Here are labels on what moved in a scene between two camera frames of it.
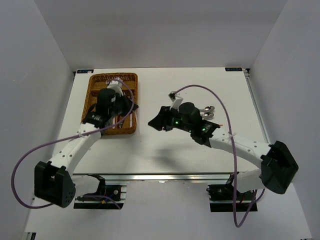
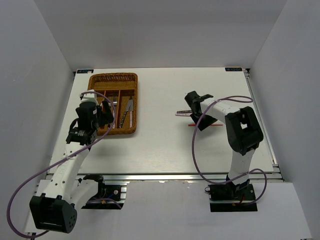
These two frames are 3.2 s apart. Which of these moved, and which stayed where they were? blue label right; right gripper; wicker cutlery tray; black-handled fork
Moved: right gripper
Stayed: wicker cutlery tray; black-handled fork; blue label right
